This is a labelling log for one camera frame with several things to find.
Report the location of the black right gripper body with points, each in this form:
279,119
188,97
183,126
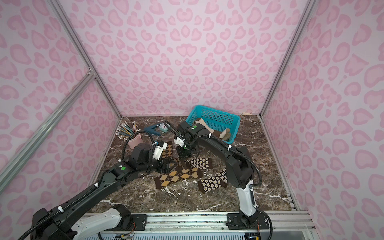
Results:
184,151

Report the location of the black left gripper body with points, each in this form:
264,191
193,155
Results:
163,165

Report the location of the brown yellow argyle sock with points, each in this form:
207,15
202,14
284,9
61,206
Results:
178,174
167,154

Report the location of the brown cream striped sock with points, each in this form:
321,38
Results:
223,135

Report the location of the brown daisy pattern sock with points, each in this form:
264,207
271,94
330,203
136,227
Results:
213,182
201,163

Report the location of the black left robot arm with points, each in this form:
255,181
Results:
62,222

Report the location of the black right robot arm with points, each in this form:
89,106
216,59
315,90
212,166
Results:
241,171

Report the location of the pink metal pencil cup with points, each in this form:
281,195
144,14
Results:
135,141

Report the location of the teal plastic mesh basket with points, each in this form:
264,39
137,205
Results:
216,119

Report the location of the dark teal stapler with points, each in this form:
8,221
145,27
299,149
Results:
153,129

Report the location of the small mint alarm clock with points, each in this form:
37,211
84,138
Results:
163,128

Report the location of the bundle of coloured pencils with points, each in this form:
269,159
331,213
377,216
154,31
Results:
125,130

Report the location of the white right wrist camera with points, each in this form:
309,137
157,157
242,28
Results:
178,141

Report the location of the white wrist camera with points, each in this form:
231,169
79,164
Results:
178,141
160,146

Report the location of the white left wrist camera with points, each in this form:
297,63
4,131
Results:
160,146

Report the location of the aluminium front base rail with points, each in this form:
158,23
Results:
280,224

